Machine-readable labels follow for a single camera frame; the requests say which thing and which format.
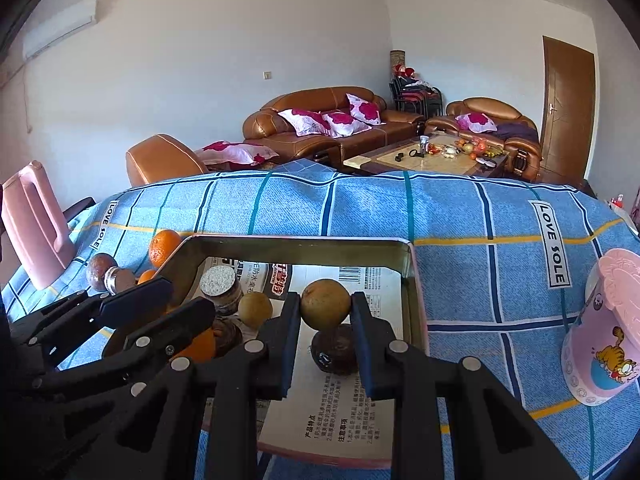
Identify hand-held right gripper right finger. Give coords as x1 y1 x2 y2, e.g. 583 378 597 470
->
350 291 571 480

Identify blue checked cloth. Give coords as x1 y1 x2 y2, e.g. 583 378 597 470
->
0 157 640 480

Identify dark brown water chestnut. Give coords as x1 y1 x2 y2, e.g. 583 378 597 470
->
310 324 362 375
212 316 244 358

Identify pink electric kettle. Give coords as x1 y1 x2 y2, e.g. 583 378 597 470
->
0 160 76 291

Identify purple passion fruit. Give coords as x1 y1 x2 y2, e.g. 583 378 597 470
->
85 253 120 293

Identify brown leather three-seat sofa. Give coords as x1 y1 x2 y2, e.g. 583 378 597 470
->
242 86 426 163

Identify pink cartoon cat cup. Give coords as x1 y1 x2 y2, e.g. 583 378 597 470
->
560 248 640 407

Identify pile of assorted fruit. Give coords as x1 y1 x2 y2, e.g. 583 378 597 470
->
427 139 506 161

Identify brown wooden door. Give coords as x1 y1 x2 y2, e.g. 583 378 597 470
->
540 35 597 186

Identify wooden coffee table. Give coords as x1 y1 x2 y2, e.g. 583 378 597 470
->
342 132 511 178

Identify tan longan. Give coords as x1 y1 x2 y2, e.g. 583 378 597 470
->
300 278 352 332
237 291 274 327

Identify stacked black and red chairs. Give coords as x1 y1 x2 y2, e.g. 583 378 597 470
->
390 74 445 117

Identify brown leather armchair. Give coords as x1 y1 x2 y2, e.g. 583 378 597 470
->
425 97 543 183

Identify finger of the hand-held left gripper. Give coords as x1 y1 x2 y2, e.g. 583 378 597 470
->
10 276 175 357
45 296 217 392

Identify white wall air conditioner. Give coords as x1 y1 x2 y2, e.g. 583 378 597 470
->
22 0 98 59

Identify pink metal tin box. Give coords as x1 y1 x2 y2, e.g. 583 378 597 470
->
102 234 430 471

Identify printed paper liner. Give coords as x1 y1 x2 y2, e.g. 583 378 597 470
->
200 257 411 461

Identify large dimpled orange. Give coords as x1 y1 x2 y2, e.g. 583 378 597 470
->
148 229 183 268

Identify medium orange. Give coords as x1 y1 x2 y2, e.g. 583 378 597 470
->
185 327 217 363

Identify white pillow with magenta flowers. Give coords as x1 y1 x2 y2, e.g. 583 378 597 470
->
276 108 335 137
346 93 387 126
194 141 281 166
455 112 498 132
320 110 373 138

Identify purple cloth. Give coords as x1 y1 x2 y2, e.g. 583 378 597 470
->
495 121 540 142

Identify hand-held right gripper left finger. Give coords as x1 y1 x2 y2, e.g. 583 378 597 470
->
100 291 303 480

